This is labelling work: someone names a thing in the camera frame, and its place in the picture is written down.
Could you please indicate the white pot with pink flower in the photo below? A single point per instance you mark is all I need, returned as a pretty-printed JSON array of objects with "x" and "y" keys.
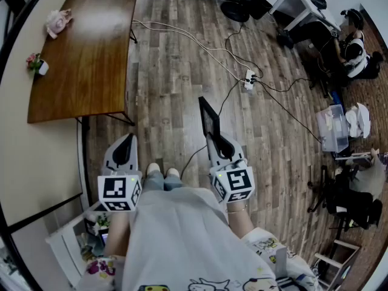
[{"x": 42, "y": 67}]

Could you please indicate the black office chair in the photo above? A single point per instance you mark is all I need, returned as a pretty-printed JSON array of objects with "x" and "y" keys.
[{"x": 348, "y": 202}]

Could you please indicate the small green plant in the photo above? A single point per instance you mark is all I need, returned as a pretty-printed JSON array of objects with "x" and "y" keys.
[{"x": 103, "y": 220}]

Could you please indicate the black waste bin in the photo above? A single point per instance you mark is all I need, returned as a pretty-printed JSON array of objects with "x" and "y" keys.
[{"x": 260, "y": 6}]

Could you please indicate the white desk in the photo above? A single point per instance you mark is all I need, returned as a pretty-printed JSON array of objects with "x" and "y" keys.
[{"x": 298, "y": 6}]

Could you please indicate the white crumpled bag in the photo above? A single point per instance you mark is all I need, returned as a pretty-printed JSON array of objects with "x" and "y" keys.
[{"x": 359, "y": 120}]

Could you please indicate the black fan stand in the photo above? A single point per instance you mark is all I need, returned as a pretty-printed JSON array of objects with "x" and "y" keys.
[{"x": 235, "y": 9}]

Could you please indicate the person's cartoon print shirt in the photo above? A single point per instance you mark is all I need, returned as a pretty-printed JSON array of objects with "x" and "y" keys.
[{"x": 182, "y": 238}]

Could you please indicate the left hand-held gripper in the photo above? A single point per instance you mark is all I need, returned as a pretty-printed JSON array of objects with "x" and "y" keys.
[{"x": 116, "y": 189}]

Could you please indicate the person's left forearm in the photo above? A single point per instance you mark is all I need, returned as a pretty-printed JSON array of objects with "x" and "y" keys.
[{"x": 116, "y": 235}]

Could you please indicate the person's right cream shoe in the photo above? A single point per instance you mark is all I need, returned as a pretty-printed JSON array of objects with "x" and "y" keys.
[{"x": 172, "y": 172}]

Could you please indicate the pink plush toy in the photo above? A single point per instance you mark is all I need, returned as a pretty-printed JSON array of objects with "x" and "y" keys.
[{"x": 57, "y": 22}]

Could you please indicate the white power strip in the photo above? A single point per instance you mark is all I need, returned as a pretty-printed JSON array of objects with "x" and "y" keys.
[{"x": 249, "y": 79}]

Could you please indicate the brown wooden table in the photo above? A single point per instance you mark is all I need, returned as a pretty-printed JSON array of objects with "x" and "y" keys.
[{"x": 91, "y": 71}]

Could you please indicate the white wooden rack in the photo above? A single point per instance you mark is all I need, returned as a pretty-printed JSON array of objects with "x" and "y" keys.
[{"x": 339, "y": 259}]

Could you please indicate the person's cream shoe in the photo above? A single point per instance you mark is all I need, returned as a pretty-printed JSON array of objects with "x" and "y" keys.
[
  {"x": 172, "y": 172},
  {"x": 154, "y": 168}
]

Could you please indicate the clear plastic storage box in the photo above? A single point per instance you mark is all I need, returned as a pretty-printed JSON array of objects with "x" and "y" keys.
[{"x": 333, "y": 129}]

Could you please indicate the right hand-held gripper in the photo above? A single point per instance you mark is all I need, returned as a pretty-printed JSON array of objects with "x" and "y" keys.
[{"x": 235, "y": 182}]

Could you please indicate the person's blue jeans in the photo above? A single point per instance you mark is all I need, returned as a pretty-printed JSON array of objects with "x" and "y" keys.
[{"x": 162, "y": 183}]

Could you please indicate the person's right forearm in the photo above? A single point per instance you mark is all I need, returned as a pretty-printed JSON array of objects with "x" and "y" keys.
[{"x": 241, "y": 221}]

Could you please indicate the white shelf unit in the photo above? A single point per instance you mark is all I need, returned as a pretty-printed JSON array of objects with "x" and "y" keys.
[{"x": 65, "y": 247}]

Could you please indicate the person's left cream shoe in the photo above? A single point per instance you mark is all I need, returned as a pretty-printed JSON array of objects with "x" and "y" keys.
[{"x": 154, "y": 168}]

